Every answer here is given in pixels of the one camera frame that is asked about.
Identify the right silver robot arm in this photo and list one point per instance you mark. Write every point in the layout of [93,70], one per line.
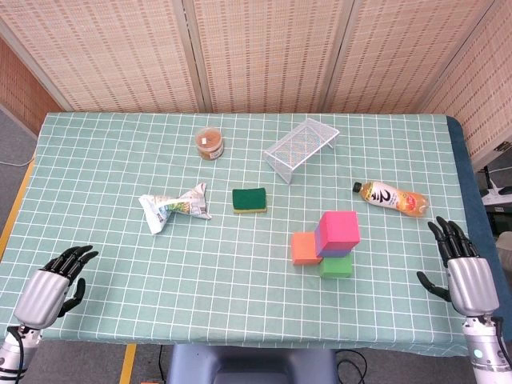
[482,352]

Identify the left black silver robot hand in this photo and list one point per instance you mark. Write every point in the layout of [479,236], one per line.
[44,292]

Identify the crumpled white snack bag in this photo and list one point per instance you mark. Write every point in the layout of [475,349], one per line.
[168,206]

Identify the green yellow scrubbing sponge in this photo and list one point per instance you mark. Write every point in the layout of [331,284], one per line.
[249,198]

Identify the grey blue robot torso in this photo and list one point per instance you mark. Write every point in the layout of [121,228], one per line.
[248,366]

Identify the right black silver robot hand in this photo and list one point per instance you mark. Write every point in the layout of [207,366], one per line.
[472,284]

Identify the orange tea plastic bottle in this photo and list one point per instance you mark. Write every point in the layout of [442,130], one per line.
[392,198]

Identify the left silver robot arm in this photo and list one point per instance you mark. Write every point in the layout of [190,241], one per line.
[14,356]

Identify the beige woven bamboo screen panel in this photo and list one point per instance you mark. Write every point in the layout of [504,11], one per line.
[400,52]
[484,104]
[112,52]
[268,52]

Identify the green white checked tablecloth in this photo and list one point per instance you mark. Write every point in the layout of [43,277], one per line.
[200,260]

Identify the pink foam cube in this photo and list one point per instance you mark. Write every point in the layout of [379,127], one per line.
[340,228]

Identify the clear jar with orange snacks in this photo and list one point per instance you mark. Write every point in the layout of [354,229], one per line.
[209,142]

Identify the orange foam cube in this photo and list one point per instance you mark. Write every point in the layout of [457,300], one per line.
[305,248]

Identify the reddish woven screen panel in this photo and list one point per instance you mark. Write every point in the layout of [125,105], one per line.
[20,88]

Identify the green foam cube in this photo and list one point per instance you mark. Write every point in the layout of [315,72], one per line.
[336,267]

